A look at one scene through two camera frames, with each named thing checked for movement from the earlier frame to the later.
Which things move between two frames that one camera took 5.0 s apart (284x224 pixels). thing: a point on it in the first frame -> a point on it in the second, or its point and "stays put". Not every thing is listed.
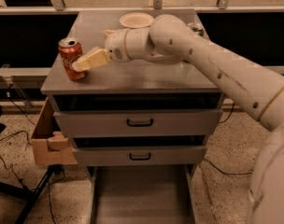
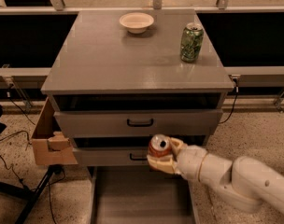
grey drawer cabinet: x=141 y=126 stays put
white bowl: x=136 y=20 stays put
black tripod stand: x=26 y=193 stays put
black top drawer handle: x=140 y=124 stays put
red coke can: x=70 y=49 -> x=159 y=145
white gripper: x=115 y=46 -> x=191 y=161
